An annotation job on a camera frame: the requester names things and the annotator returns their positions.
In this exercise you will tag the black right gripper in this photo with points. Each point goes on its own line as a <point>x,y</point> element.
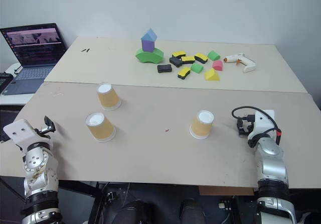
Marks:
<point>248,128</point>

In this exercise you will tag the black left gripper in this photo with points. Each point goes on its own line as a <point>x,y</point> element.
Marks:
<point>42,133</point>

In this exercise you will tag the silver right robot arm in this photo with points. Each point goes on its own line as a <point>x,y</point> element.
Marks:
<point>272,168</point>

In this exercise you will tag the brown paper cup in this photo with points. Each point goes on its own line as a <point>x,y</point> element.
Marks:
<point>101,129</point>
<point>108,99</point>
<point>201,127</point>

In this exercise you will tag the yellow foam wedge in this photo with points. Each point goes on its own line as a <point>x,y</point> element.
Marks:
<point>212,75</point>

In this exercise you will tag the black device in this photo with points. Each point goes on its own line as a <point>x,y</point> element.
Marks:
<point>5,81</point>

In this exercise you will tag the brown cardboard piece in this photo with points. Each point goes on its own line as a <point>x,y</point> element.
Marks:
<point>225,190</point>

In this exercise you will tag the pink foam block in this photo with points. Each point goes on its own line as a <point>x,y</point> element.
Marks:
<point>218,65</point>

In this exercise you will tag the white glue gun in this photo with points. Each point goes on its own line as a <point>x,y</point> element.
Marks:
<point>242,59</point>

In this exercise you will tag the grey open laptop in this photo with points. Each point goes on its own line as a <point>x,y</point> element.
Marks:
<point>37,53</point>

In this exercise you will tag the yellow and black eraser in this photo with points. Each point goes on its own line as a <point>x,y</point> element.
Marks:
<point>184,73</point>
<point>201,57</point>
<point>178,54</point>
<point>188,59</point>

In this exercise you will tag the white plug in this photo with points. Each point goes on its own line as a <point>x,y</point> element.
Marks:
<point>221,205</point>

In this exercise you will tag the dark rounded shape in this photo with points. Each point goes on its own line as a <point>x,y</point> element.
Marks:
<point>192,212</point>
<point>134,212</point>

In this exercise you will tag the green foam arch block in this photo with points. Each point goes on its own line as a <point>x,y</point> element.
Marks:
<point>149,56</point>

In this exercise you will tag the purple foam cube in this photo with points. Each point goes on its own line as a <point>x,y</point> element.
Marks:
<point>147,45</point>

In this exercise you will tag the blue foam roof block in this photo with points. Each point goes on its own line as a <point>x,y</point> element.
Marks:
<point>149,35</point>

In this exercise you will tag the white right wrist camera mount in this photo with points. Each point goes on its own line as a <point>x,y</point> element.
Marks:
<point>262,124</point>

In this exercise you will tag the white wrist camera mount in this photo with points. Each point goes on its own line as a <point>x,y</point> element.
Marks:
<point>18,133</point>
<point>262,124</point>

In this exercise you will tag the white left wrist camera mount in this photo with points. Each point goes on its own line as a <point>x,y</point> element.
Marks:
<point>18,133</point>

